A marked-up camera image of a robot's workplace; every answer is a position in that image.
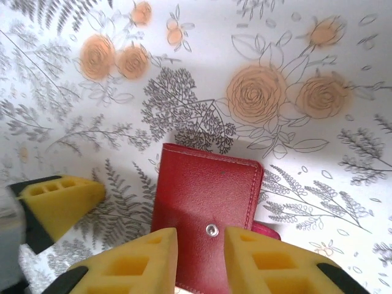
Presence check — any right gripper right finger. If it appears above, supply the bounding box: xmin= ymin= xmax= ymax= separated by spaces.
xmin=224 ymin=226 xmax=370 ymax=294

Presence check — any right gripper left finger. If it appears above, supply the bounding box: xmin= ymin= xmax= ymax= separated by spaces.
xmin=50 ymin=227 xmax=179 ymax=294

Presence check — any red leather card holder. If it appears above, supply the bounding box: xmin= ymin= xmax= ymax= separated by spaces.
xmin=149 ymin=142 xmax=281 ymax=294

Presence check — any floral patterned table cover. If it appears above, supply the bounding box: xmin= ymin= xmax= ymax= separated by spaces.
xmin=0 ymin=0 xmax=392 ymax=294

